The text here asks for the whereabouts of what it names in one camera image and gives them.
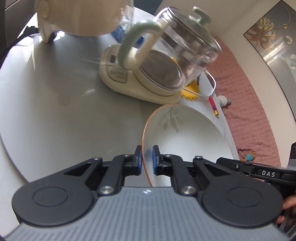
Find gold leaf wall picture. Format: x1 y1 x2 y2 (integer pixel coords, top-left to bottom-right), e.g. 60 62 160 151
242 0 296 98

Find small orange blue toy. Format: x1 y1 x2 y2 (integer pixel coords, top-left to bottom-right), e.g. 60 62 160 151
240 152 256 162

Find pink bed blanket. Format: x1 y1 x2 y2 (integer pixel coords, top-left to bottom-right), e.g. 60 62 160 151
208 37 284 167

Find yellow sunflower silicone mat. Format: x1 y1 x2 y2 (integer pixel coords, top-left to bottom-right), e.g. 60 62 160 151
173 58 201 102

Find white duck plush toy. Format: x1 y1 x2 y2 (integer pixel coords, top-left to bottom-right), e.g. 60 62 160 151
217 95 231 107

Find person's right hand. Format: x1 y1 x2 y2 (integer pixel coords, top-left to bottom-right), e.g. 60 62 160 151
276 194 296 225

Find cream bear-ear appliance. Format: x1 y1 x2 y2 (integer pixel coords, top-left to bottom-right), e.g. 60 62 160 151
35 0 133 43

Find glass electric kettle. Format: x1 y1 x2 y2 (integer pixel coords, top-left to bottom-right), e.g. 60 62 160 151
118 6 222 91

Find cream kettle base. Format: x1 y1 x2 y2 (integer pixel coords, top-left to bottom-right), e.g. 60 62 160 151
99 44 181 104

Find white power cable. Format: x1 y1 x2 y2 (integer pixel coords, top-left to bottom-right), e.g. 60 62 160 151
184 70 217 98

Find round grey lazy susan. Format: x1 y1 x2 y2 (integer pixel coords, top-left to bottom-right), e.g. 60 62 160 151
1 32 238 187

